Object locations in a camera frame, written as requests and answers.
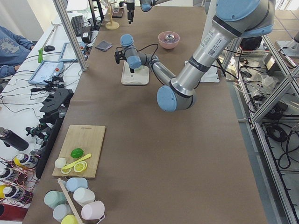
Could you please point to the white garlic bulb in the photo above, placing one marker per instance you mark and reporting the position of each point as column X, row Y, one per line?
column 60, row 162

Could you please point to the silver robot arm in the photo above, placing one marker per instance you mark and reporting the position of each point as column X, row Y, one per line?
column 146, row 5
column 232, row 19

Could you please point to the blue plastic cup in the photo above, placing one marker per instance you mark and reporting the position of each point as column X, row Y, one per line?
column 76, row 182

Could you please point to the metal scoop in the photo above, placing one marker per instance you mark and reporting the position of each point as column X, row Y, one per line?
column 169, row 38

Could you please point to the wooden cutting board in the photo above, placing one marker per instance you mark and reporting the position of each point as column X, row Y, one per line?
column 82, row 143

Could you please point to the cream serving tray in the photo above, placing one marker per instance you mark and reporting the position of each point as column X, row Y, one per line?
column 139, row 77

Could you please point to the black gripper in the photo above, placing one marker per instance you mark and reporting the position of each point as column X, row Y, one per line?
column 132, row 70
column 130, row 10

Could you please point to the grey plastic cup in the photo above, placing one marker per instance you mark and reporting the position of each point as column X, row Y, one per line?
column 61, row 211

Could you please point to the person blue sleeve forearm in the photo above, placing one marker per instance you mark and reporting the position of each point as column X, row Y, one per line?
column 14, row 49

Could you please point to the pink plastic cup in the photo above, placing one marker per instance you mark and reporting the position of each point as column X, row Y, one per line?
column 94, row 210

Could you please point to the green plastic cup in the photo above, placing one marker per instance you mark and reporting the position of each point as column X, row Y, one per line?
column 54, row 198

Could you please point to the black keyboard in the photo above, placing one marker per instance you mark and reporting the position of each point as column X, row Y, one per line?
column 77, row 24

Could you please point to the lemon slice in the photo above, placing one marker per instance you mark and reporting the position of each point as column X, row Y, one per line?
column 66, row 171
column 80, row 166

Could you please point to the aluminium frame post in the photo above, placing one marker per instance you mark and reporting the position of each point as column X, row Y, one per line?
column 70, row 33

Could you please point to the black water bottle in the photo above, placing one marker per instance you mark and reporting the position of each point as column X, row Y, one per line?
column 11, row 139

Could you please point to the yellow plastic knife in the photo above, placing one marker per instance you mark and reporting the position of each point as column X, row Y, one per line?
column 73, row 163

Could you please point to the grey folded cloth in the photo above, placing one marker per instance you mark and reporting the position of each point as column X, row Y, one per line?
column 104, row 46

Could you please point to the pink bowl with ice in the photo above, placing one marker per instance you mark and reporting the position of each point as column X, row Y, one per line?
column 168, row 45

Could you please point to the white plastic cup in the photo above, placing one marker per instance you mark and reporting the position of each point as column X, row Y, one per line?
column 83, row 196

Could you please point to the wooden cup tree stand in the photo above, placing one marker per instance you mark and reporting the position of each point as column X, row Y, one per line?
column 109, row 5

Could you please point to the green lime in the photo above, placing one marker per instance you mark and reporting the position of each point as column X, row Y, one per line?
column 77, row 153

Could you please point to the yellow plastic cup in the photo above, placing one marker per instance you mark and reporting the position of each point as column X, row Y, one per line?
column 69, row 219

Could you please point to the green bowl on tray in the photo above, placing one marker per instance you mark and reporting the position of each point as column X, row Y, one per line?
column 139, row 68

